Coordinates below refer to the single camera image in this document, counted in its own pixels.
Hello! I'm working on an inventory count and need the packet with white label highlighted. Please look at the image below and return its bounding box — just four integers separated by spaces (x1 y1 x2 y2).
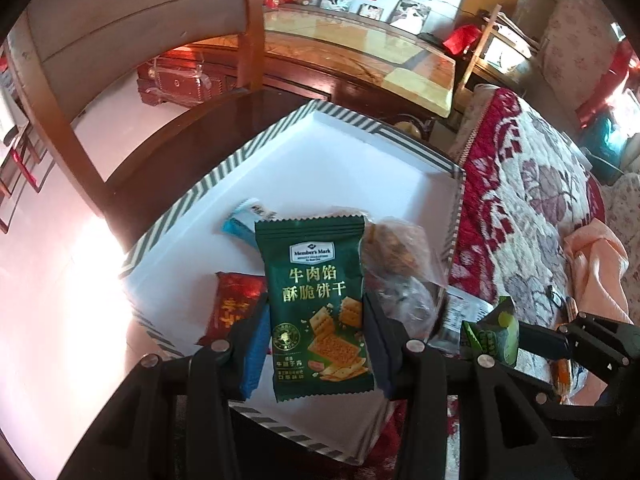
430 287 496 356

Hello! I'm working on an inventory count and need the red bag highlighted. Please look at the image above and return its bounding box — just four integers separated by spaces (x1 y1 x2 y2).
445 25 481 56

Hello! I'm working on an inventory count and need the clear wrapped dark snack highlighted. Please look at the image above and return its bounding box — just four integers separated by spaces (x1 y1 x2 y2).
375 275 448 346

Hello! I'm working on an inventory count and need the striped cardboard box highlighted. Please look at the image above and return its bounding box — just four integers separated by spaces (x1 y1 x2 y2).
121 100 468 465

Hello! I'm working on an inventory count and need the cream floral cloth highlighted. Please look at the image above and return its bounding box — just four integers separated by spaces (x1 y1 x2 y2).
542 0 626 106

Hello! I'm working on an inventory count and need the red snack packet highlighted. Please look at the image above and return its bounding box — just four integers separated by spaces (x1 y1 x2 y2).
195 272 268 351

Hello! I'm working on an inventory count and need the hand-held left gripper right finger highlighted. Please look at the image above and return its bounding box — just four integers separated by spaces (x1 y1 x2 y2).
362 292 576 480

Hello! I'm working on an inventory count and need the blue and white packet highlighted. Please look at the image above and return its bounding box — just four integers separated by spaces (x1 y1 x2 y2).
221 197 278 248

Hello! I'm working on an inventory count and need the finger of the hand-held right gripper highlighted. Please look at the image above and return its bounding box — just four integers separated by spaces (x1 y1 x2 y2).
520 312 640 367
532 387 640 442

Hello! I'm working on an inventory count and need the clear bag of brown pastry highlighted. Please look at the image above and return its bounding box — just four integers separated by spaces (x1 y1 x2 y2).
360 216 431 286

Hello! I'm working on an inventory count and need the glass-top wooden table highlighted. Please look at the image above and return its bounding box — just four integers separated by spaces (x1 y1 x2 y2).
190 2 458 121

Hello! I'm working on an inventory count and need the red cloth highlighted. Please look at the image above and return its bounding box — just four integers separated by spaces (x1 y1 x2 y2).
577 42 640 128

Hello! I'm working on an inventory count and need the large photo frame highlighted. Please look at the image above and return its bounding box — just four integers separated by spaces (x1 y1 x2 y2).
390 0 432 33

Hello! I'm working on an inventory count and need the floral fleece blanket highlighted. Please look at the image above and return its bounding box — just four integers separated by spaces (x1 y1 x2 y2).
380 82 640 480

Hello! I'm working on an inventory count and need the light green pea packet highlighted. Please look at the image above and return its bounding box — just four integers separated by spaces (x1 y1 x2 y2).
460 296 523 366

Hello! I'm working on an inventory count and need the orange snack packet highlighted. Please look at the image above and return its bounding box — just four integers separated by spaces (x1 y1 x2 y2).
552 360 586 401

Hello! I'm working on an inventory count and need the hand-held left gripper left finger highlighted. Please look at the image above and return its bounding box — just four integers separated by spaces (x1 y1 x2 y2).
57 305 271 480

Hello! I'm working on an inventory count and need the dark wooden chair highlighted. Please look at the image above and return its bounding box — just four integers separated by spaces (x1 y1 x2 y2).
7 0 451 311

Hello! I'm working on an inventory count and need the pink quilted blanket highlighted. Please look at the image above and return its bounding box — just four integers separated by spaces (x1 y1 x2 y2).
562 217 636 406

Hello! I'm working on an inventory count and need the teal bag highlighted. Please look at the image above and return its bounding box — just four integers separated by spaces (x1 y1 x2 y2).
582 115 626 186

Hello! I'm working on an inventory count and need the light wooden chair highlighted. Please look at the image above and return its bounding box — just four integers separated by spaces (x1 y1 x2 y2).
452 5 543 106

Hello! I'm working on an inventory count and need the dark green cracker packet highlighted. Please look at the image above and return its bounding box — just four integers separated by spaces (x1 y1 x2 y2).
254 212 376 403

